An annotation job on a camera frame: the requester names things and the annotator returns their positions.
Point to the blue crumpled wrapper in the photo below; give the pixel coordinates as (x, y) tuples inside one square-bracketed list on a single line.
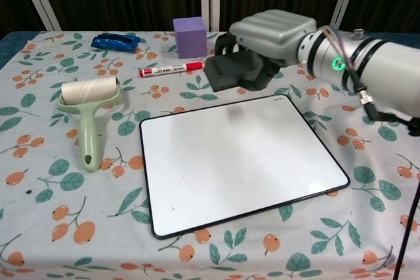
[(111, 43)]

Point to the green lint roller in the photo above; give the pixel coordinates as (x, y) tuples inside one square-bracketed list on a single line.
[(88, 122)]

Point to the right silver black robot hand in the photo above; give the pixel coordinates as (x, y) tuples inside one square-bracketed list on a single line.
[(275, 37)]

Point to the red white marker pen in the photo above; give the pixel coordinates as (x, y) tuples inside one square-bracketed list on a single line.
[(164, 70)]

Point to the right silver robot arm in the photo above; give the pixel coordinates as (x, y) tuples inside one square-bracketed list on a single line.
[(387, 70)]

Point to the purple foam cube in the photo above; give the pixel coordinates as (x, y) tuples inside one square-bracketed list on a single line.
[(190, 40)]

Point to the floral tablecloth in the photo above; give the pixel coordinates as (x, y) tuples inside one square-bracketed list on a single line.
[(39, 122)]

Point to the black-rimmed whiteboard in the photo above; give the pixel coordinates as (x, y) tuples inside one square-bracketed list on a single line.
[(229, 162)]

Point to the grey whiteboard eraser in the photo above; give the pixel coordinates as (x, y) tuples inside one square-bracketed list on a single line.
[(229, 70)]

